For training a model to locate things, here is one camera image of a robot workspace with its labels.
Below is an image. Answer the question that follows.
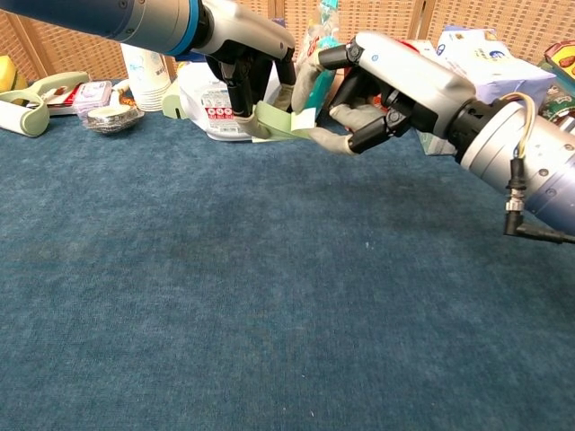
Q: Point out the white plastic tub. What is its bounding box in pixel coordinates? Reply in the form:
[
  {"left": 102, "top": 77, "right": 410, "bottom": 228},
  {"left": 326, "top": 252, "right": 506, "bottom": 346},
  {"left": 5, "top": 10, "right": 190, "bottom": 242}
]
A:
[{"left": 177, "top": 57, "right": 282, "bottom": 142}]

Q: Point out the red white small carton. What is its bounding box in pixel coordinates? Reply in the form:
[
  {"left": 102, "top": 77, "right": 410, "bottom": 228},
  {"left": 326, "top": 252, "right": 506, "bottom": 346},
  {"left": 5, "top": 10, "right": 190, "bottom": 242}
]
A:
[{"left": 44, "top": 83, "right": 86, "bottom": 117}]

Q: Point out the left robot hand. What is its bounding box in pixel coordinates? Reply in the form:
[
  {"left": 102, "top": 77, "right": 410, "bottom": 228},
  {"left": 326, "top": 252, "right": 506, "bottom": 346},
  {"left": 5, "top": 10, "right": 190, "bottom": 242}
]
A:
[{"left": 195, "top": 0, "right": 297, "bottom": 140}]

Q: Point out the teal clear product bag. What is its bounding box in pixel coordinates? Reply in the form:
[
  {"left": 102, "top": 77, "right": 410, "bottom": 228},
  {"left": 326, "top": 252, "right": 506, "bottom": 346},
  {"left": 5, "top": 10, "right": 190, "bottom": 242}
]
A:
[{"left": 300, "top": 0, "right": 342, "bottom": 122}]

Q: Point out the white long carton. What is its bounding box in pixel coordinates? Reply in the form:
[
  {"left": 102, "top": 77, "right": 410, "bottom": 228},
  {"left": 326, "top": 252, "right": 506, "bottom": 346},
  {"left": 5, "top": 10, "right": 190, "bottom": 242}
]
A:
[{"left": 406, "top": 39, "right": 462, "bottom": 156}]

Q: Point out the white paper cup stack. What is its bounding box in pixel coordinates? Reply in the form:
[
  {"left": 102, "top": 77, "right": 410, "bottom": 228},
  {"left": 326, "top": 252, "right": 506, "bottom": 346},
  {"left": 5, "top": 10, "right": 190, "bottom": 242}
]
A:
[{"left": 120, "top": 43, "right": 173, "bottom": 112}]

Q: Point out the clear purple small box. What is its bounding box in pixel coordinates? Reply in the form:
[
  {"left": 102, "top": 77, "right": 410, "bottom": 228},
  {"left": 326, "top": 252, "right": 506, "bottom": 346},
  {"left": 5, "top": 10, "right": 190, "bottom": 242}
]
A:
[{"left": 73, "top": 80, "right": 113, "bottom": 120}]

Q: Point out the green sticky note pad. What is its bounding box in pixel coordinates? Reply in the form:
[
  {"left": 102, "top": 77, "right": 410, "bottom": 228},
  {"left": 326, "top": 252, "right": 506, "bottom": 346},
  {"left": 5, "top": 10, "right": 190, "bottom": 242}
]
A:
[{"left": 251, "top": 101, "right": 315, "bottom": 144}]

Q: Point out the yellow sponge block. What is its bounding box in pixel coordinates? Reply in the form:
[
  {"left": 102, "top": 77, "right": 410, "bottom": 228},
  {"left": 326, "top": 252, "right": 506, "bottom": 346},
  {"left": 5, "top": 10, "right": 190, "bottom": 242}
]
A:
[{"left": 0, "top": 55, "right": 29, "bottom": 94}]

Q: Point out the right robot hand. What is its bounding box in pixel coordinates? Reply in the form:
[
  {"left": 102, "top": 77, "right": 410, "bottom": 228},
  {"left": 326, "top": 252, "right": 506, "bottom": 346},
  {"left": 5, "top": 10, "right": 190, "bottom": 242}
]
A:
[{"left": 291, "top": 31, "right": 477, "bottom": 156}]

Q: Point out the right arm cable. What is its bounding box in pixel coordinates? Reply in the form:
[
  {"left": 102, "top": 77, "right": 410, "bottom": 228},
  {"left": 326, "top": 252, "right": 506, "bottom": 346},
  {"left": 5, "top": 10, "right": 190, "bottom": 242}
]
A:
[{"left": 502, "top": 92, "right": 575, "bottom": 246}]

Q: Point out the pale green plastic stand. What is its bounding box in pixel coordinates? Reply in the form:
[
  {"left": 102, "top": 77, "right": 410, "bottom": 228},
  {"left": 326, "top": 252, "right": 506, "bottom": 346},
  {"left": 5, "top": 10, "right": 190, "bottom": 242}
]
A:
[{"left": 161, "top": 83, "right": 190, "bottom": 120}]

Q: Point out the white blue tissue pack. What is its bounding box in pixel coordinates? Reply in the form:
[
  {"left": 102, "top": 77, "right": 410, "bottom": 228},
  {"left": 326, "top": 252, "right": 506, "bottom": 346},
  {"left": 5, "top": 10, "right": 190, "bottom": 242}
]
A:
[{"left": 436, "top": 25, "right": 557, "bottom": 109}]

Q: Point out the green white lint roller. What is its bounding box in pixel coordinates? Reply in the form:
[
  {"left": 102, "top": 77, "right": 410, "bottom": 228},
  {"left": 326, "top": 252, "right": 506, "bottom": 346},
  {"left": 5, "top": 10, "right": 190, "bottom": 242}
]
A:
[{"left": 0, "top": 71, "right": 91, "bottom": 137}]

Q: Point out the teal table cloth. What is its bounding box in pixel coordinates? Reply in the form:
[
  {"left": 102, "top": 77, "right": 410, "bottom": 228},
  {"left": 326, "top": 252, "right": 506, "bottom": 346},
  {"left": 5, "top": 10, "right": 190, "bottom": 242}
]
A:
[{"left": 0, "top": 78, "right": 575, "bottom": 431}]

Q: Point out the small brown packet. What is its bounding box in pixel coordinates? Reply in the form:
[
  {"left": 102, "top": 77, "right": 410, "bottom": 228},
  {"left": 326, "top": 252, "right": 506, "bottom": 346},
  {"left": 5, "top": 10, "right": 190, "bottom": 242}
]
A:
[{"left": 110, "top": 84, "right": 138, "bottom": 111}]

